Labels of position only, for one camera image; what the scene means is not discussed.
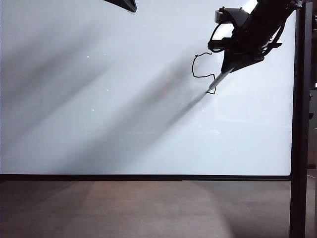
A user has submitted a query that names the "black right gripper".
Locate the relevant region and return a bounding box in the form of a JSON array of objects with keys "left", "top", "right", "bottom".
[{"left": 207, "top": 14, "right": 283, "bottom": 74}]

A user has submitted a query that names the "whiteboard with black frame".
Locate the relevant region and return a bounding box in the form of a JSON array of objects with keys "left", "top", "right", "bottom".
[{"left": 0, "top": 0, "right": 299, "bottom": 182}]

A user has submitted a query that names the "black whiteboard stand post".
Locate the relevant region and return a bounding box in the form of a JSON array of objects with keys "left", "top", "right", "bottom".
[{"left": 288, "top": 1, "right": 314, "bottom": 238}]

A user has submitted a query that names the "white marker pen black cap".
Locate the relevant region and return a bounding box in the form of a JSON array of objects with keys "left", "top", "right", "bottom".
[{"left": 206, "top": 70, "right": 234, "bottom": 95}]

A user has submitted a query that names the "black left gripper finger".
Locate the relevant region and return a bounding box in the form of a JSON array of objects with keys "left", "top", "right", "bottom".
[{"left": 102, "top": 0, "right": 138, "bottom": 13}]

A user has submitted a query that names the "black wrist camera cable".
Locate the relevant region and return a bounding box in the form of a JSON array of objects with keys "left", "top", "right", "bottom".
[{"left": 209, "top": 22, "right": 225, "bottom": 53}]

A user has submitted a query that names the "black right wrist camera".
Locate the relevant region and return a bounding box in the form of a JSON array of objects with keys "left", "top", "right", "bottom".
[{"left": 213, "top": 7, "right": 249, "bottom": 26}]

